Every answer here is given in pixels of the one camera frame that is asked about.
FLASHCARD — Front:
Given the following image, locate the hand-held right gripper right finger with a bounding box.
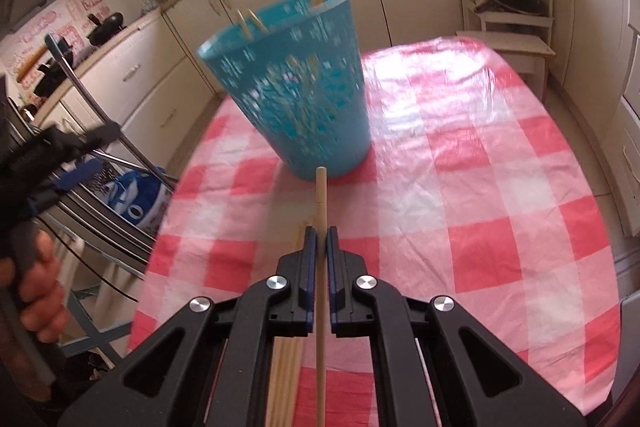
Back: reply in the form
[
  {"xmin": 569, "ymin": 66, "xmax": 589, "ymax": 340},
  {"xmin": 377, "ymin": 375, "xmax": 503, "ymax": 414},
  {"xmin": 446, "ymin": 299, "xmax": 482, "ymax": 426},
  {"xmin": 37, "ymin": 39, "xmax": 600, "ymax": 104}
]
[{"xmin": 326, "ymin": 226, "xmax": 587, "ymax": 427}]

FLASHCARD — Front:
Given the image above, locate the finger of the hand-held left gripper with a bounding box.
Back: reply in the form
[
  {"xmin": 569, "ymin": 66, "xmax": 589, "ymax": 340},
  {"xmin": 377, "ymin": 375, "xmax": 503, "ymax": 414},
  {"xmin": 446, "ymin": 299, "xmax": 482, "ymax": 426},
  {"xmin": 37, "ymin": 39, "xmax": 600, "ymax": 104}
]
[
  {"xmin": 52, "ymin": 120, "xmax": 122, "ymax": 156},
  {"xmin": 29, "ymin": 158, "xmax": 105, "ymax": 210}
]

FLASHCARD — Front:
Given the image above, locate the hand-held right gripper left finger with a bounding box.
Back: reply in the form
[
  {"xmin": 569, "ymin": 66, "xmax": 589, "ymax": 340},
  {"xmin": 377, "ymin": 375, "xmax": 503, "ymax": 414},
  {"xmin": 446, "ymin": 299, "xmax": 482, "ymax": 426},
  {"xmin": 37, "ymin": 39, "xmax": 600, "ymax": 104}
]
[{"xmin": 57, "ymin": 226, "xmax": 319, "ymax": 427}]

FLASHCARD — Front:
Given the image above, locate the blue perforated plastic basket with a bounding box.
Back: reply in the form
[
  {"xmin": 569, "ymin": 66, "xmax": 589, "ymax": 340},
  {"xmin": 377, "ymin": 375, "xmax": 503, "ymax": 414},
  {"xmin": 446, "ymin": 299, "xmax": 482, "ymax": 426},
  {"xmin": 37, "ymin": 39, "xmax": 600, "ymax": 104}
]
[{"xmin": 196, "ymin": 0, "xmax": 372, "ymax": 180}]

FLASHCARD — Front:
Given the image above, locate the bundle of wooden chopsticks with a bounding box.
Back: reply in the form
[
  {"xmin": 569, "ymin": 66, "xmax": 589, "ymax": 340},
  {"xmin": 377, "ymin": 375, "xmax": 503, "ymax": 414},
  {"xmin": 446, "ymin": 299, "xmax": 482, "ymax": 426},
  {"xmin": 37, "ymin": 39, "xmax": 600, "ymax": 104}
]
[{"xmin": 264, "ymin": 216, "xmax": 317, "ymax": 427}]

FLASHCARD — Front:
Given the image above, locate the person's left hand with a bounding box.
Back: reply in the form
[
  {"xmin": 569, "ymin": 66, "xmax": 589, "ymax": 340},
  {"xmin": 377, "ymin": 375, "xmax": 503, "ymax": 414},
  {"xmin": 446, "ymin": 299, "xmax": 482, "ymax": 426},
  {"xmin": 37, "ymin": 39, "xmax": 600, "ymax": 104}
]
[{"xmin": 0, "ymin": 232, "xmax": 69, "ymax": 344}]

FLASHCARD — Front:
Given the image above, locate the black cooking pot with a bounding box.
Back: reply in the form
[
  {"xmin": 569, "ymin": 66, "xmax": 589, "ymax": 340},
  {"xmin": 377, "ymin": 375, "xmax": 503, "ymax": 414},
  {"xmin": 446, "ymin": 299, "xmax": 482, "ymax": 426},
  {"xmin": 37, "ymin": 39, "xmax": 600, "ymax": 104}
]
[{"xmin": 36, "ymin": 56, "xmax": 74, "ymax": 94}]

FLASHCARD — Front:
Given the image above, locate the red white checked tablecloth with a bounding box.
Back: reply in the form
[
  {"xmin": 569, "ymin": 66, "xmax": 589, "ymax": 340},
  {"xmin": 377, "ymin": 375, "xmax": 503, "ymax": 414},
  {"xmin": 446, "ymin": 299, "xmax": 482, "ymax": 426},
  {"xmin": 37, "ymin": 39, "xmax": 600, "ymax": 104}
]
[{"xmin": 127, "ymin": 36, "xmax": 623, "ymax": 427}]

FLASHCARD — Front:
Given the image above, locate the cream step stool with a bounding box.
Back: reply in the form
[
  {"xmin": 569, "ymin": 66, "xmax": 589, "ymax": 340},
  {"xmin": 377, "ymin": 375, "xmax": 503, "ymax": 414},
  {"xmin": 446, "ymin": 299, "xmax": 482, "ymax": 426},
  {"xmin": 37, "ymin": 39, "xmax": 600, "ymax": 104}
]
[{"xmin": 454, "ymin": 31, "xmax": 557, "ymax": 96}]

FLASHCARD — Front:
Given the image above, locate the cream drawer unit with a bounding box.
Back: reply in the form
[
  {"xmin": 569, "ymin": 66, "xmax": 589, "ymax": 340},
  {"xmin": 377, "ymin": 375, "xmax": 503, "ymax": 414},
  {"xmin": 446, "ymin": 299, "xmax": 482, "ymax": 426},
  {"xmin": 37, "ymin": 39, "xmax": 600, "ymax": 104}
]
[{"xmin": 607, "ymin": 0, "xmax": 640, "ymax": 238}]

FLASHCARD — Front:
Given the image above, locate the grey sliding door frame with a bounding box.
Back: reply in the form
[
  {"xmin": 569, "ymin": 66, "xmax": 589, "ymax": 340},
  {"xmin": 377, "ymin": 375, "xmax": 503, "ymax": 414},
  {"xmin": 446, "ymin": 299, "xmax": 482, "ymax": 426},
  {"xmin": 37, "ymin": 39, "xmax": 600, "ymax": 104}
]
[{"xmin": 32, "ymin": 184, "xmax": 166, "ymax": 280}]

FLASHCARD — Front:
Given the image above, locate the black wok with wooden handle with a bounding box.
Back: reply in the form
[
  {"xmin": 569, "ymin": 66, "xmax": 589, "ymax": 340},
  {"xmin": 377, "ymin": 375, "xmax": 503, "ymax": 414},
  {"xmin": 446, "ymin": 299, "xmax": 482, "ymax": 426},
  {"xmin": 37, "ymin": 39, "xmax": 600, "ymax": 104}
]
[{"xmin": 86, "ymin": 11, "xmax": 126, "ymax": 46}]

